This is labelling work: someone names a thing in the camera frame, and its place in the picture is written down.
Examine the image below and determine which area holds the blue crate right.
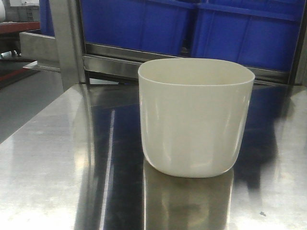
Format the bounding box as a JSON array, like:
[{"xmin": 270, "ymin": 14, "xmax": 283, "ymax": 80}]
[{"xmin": 191, "ymin": 0, "xmax": 305, "ymax": 72}]

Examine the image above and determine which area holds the blue crate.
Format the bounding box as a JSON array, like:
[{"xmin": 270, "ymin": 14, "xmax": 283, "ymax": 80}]
[
  {"xmin": 191, "ymin": 0, "xmax": 305, "ymax": 72},
  {"xmin": 39, "ymin": 0, "xmax": 55, "ymax": 36},
  {"xmin": 81, "ymin": 0, "xmax": 194, "ymax": 56}
]

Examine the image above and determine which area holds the stainless steel shelf frame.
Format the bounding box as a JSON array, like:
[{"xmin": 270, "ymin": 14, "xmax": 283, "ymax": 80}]
[{"xmin": 21, "ymin": 0, "xmax": 307, "ymax": 88}]

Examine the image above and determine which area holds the blue crate far left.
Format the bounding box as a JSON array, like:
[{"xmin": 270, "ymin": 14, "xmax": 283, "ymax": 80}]
[{"xmin": 39, "ymin": 0, "xmax": 55, "ymax": 36}]

